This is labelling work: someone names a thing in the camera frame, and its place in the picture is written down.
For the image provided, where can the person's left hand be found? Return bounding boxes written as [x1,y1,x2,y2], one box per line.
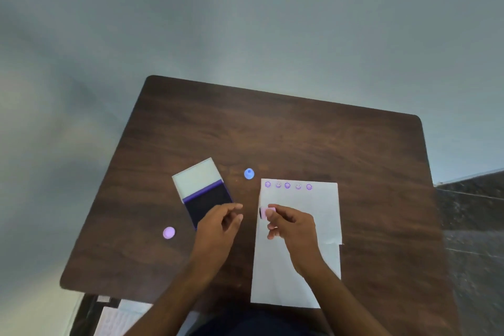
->
[192,203,244,270]

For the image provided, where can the person's right hand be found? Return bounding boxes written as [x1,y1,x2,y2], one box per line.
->
[266,204,319,275]

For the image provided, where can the person's left forearm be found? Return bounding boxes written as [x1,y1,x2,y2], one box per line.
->
[124,260,222,336]

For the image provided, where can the person's right forearm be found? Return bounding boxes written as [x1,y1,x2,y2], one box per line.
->
[296,263,391,336]

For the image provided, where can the white paper sheet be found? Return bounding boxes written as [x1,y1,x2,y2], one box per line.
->
[250,178,343,309]

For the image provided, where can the open blue ink pad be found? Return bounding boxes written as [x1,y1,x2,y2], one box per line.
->
[172,157,234,230]

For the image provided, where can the person's dark trousers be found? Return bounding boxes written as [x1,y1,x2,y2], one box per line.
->
[188,307,329,336]

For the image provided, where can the white lined paper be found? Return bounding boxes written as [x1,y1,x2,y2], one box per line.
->
[93,300,155,336]

